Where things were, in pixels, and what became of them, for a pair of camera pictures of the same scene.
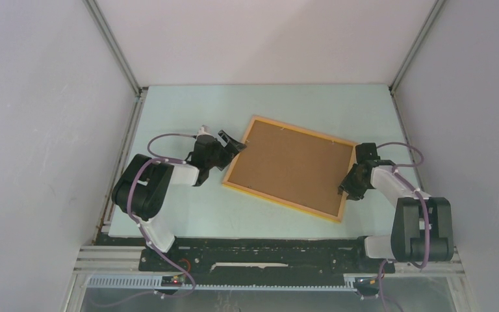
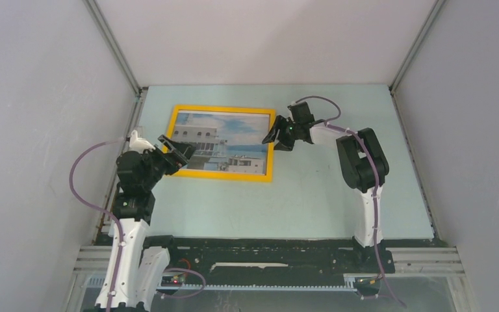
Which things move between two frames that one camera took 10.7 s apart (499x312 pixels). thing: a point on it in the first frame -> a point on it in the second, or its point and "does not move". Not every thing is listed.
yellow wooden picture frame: [293, 166] -> [205, 173]
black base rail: [265, 256] does not move
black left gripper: [233, 147] -> [180, 151]
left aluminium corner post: [140, 92] does not move
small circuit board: [173, 281] does not move
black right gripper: [353, 194] -> [283, 144]
